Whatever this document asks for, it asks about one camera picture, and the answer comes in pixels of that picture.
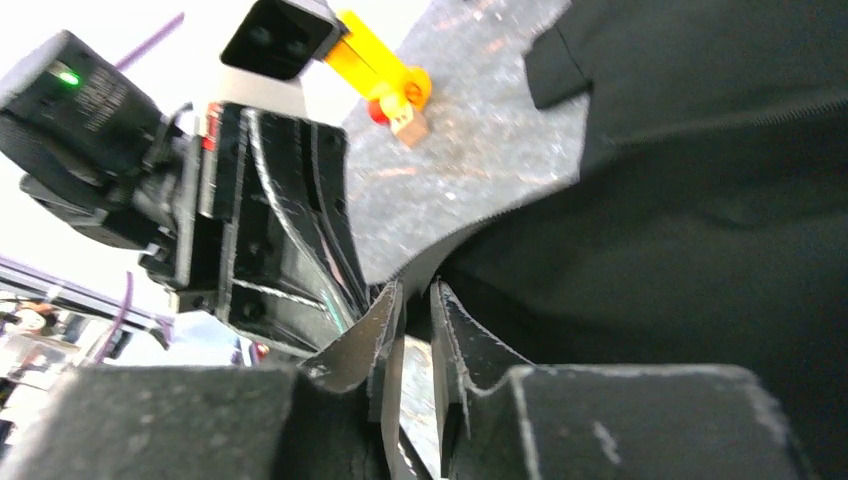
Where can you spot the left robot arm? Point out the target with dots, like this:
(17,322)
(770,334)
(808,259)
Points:
(80,130)

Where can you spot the red toy piece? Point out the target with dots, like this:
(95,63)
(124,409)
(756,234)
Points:
(376,112)

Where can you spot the black jacket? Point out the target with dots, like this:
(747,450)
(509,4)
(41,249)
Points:
(709,220)

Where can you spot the small wooden cube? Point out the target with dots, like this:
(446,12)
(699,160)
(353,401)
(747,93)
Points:
(409,126)

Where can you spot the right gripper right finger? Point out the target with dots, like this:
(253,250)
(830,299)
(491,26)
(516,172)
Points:
(504,417)

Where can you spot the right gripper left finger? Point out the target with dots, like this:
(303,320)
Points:
(332,416)

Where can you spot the yellow toy block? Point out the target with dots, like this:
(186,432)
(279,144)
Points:
(371,68)

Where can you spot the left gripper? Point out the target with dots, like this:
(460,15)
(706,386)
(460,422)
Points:
(277,183)

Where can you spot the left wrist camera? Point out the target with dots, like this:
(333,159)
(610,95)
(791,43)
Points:
(279,38)

